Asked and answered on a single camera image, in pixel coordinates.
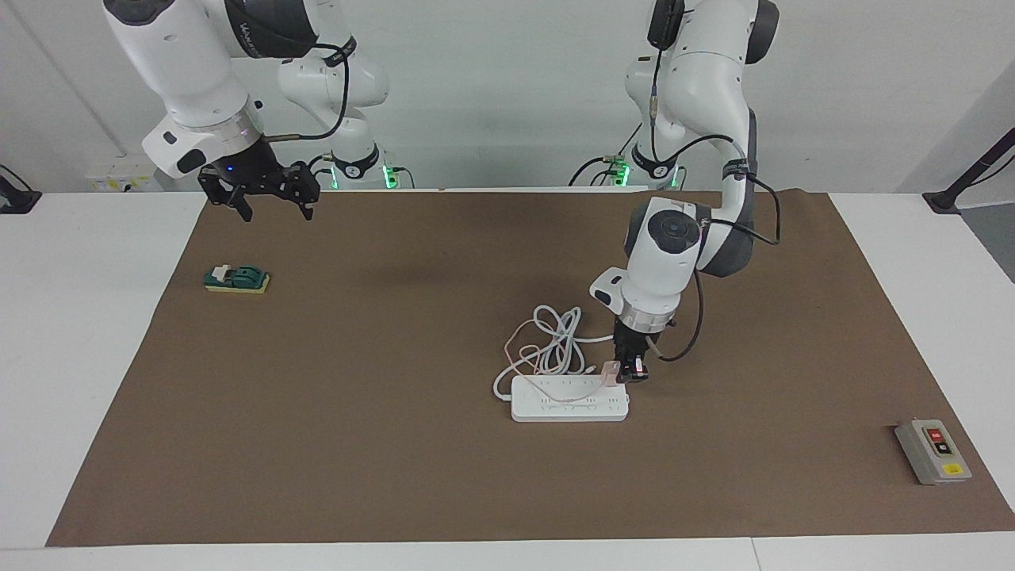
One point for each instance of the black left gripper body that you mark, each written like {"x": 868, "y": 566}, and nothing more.
{"x": 634, "y": 342}

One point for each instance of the black table clamp stand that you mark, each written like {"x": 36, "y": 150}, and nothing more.
{"x": 944, "y": 200}
{"x": 16, "y": 202}

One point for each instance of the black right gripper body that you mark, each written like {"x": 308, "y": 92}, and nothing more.
{"x": 262, "y": 178}

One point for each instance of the white power strip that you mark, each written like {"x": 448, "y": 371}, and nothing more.
{"x": 555, "y": 408}

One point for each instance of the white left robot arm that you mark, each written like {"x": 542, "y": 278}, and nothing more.
{"x": 674, "y": 254}

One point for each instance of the white wall outlet yellow labels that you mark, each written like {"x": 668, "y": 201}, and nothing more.
{"x": 119, "y": 184}

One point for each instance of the grey on-off switch box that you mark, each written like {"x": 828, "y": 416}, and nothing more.
{"x": 936, "y": 456}

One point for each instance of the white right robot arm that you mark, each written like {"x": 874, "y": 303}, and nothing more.
{"x": 190, "y": 63}

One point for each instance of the green knife switch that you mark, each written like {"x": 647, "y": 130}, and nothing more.
{"x": 238, "y": 279}

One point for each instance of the pink charger block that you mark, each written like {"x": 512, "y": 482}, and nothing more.
{"x": 610, "y": 373}

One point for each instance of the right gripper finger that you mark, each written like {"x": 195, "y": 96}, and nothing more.
{"x": 242, "y": 208}
{"x": 308, "y": 209}

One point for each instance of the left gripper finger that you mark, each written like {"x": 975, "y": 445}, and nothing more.
{"x": 626, "y": 369}
{"x": 643, "y": 371}

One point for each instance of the brown table mat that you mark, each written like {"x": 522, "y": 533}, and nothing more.
{"x": 396, "y": 460}

